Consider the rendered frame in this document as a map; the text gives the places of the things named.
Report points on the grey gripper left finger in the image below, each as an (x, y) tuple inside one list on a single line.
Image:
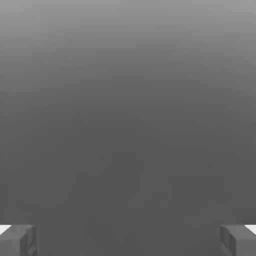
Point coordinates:
[(16, 242)]

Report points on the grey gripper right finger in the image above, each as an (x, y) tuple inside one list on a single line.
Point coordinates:
[(240, 242)]

